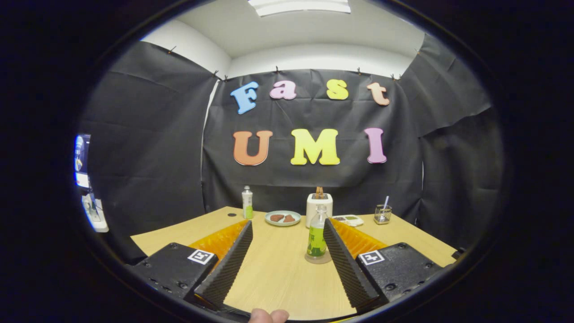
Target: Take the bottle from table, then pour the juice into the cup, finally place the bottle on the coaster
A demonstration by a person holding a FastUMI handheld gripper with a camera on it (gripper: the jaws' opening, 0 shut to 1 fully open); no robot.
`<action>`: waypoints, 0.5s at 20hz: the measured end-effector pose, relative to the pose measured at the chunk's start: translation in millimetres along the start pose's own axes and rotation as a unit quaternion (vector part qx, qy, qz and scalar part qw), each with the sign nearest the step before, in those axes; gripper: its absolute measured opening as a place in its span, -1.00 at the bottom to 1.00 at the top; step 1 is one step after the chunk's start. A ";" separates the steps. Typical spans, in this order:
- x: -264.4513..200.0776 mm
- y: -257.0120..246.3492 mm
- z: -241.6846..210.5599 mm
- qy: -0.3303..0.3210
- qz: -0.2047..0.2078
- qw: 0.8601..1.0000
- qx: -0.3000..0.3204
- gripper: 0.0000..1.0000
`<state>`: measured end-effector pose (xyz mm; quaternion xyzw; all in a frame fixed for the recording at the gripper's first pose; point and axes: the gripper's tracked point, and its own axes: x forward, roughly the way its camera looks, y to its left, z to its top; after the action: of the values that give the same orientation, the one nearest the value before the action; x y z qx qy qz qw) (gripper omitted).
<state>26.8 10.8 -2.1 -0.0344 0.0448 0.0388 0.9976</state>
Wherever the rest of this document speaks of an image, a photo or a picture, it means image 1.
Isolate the wooden table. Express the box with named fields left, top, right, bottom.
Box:
left=130, top=206, right=458, bottom=320

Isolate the round brown coaster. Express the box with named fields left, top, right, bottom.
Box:
left=304, top=249, right=332, bottom=264

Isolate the white toaster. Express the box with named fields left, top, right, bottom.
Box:
left=306, top=193, right=334, bottom=228

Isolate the small white bottle green label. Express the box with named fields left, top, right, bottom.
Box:
left=242, top=186, right=254, bottom=219

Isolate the clear juice bottle green label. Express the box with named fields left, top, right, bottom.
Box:
left=306, top=205, right=329, bottom=258

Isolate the white divided snack dish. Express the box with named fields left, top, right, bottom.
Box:
left=333, top=214, right=365, bottom=227

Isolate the computer monitor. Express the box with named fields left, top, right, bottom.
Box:
left=74, top=134, right=109, bottom=233

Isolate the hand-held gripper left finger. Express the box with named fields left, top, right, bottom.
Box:
left=128, top=219, right=254, bottom=310

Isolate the pale green plate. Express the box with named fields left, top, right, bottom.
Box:
left=265, top=210, right=302, bottom=227

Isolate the ceiling light panel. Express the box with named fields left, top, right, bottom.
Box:
left=248, top=0, right=351, bottom=17

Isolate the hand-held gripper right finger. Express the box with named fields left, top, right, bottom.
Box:
left=323, top=218, right=444, bottom=310

